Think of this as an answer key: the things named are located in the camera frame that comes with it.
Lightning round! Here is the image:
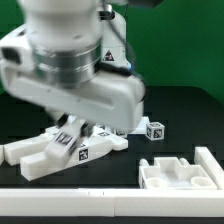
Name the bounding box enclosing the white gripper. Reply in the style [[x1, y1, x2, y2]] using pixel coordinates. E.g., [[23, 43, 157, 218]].
[[3, 65, 145, 137]]

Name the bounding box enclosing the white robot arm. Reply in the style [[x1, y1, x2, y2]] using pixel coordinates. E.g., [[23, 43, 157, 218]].
[[0, 0, 164, 132]]

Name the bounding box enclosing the white L-shaped wall fence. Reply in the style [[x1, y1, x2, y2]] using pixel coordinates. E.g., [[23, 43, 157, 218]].
[[0, 147, 224, 217]]

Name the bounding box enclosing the white marker base plate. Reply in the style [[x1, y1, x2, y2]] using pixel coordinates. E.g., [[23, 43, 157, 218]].
[[132, 116, 149, 134]]

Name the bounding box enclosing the white marker cube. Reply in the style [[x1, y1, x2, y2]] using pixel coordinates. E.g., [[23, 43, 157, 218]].
[[146, 122, 165, 141], [115, 129, 127, 138]]

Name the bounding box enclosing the white chair seat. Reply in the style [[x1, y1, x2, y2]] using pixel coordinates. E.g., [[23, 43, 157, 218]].
[[138, 157, 218, 190]]

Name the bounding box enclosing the white chair back frame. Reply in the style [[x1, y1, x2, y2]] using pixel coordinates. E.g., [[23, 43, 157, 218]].
[[1, 127, 128, 181]]

